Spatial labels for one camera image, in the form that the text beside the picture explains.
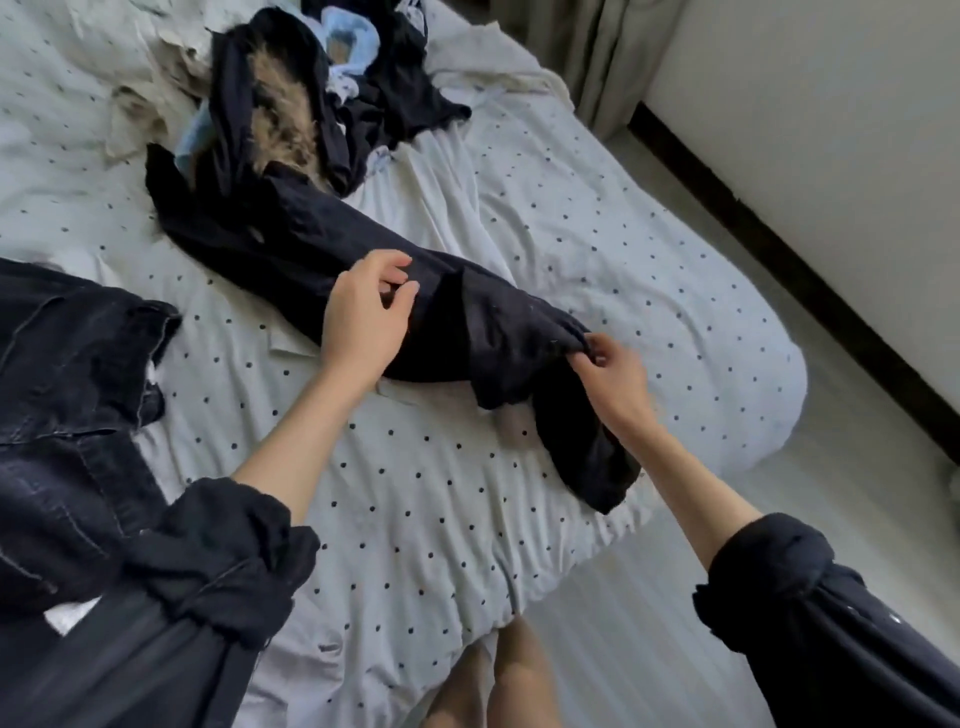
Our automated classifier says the person's left hand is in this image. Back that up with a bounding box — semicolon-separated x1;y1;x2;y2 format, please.
322;249;422;395

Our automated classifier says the person's right hand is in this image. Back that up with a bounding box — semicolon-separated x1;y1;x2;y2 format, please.
567;331;662;447

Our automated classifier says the black fur-trimmed jacket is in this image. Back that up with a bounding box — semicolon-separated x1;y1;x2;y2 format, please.
210;7;365;197

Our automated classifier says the black star-trim graphic t-shirt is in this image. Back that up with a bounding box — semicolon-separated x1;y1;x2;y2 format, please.
300;0;474;152

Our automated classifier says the light blue knit sweater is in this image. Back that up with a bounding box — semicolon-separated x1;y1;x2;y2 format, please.
172;7;384;167

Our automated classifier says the cream bow-print blouse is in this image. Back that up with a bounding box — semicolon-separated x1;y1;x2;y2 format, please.
105;30;219;159

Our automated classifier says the person's bare leg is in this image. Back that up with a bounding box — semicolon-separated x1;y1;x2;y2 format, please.
489;615;566;728
420;645;497;728

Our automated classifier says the white dotted bed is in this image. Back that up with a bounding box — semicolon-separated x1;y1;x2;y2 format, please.
0;0;809;728

